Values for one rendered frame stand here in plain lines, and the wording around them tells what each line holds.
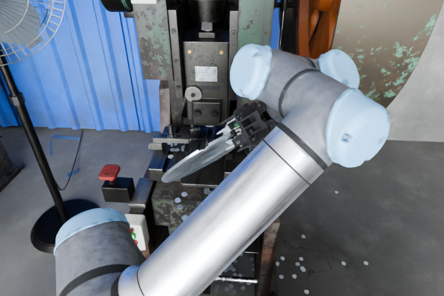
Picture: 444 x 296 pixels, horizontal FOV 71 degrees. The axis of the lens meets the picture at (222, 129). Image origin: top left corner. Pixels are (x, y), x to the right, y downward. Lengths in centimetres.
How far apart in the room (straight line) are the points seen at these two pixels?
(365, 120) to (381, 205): 193
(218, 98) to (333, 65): 63
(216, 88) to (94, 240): 68
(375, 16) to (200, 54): 53
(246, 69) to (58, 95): 248
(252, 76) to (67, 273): 36
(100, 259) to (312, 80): 36
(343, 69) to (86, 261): 45
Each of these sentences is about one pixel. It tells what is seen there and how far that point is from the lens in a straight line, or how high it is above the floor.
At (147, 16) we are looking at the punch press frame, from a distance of 96.
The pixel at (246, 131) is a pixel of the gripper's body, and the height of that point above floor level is 113.
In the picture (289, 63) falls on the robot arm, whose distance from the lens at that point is 41.
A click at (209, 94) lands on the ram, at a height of 99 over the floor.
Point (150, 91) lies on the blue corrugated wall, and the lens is 250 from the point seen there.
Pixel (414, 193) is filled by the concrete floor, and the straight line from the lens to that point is 244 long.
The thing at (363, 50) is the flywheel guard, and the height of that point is 126.
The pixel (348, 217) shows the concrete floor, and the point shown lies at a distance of 209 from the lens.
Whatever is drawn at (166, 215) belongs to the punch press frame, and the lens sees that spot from 123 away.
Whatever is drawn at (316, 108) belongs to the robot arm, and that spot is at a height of 130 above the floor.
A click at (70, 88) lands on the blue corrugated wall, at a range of 274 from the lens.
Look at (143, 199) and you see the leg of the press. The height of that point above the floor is 64.
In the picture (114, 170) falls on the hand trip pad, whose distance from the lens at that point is 114.
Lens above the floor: 147
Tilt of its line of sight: 33 degrees down
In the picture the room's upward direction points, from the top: straight up
